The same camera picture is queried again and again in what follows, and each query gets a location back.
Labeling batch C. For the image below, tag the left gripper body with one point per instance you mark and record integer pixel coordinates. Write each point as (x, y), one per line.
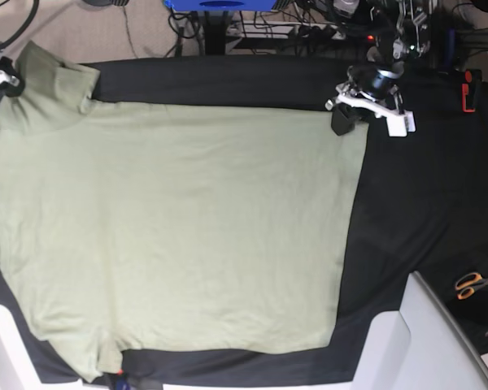
(375, 82)

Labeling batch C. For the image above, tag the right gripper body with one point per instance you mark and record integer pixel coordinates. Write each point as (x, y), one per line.
(0, 71)

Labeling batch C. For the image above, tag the light green T-shirt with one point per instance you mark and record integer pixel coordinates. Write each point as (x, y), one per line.
(131, 225)

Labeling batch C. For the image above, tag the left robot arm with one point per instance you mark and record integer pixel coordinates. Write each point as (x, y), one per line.
(400, 31)

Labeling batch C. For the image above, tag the red black clamp right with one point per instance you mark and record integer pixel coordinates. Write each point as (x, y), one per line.
(470, 90)

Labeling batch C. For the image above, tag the red black clamp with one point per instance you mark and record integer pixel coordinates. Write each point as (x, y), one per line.
(118, 381)
(470, 90)

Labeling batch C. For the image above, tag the black table cloth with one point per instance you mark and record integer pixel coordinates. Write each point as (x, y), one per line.
(421, 204)

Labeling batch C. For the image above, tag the black stand pole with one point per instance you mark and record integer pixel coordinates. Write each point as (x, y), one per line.
(215, 25)

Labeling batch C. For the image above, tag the blue box on stand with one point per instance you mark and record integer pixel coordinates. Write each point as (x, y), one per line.
(221, 5)

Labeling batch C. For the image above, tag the red black clamp bottom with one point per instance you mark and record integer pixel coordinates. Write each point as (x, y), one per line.
(118, 381)

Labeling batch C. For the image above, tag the orange handled scissors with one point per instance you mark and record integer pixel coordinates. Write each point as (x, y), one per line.
(469, 284)

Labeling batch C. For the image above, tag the white frame piece right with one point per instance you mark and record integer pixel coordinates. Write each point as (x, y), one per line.
(418, 346)

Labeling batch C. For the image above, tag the white frame piece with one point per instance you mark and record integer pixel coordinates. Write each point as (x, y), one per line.
(418, 346)
(16, 367)

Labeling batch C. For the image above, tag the white frame piece left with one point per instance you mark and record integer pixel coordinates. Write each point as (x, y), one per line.
(16, 367)

